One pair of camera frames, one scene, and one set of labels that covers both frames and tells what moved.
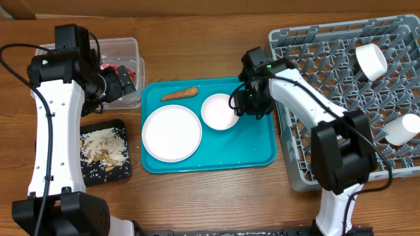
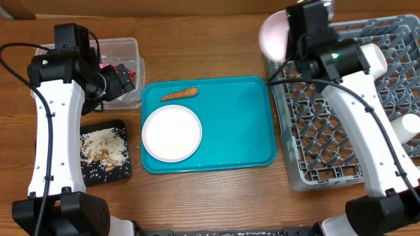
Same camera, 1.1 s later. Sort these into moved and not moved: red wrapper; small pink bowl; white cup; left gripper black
Moved: small pink bowl
Not moved: red wrapper; white cup; left gripper black
